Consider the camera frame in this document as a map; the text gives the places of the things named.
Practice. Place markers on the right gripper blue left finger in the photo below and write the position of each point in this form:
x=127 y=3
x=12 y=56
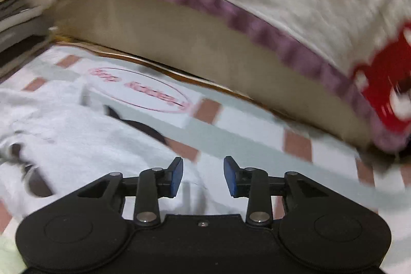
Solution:
x=168 y=180

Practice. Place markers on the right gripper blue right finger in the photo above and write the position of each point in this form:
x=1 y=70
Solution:
x=237 y=179

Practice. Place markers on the light grey cat-face t-shirt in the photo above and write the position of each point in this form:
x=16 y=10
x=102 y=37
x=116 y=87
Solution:
x=56 y=140

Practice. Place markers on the checkered pastel floor rug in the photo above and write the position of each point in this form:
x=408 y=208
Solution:
x=203 y=126

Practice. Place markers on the beige bed base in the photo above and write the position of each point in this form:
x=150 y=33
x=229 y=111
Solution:
x=204 y=46

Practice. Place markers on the light green garment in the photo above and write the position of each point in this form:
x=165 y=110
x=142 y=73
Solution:
x=10 y=259

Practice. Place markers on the black folded garment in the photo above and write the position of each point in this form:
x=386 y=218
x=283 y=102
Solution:
x=15 y=56

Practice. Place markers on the grey fleece folded garment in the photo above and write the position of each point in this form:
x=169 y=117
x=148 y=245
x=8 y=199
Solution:
x=38 y=26

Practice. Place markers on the cream ribbed folded garment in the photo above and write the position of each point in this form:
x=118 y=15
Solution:
x=15 y=12

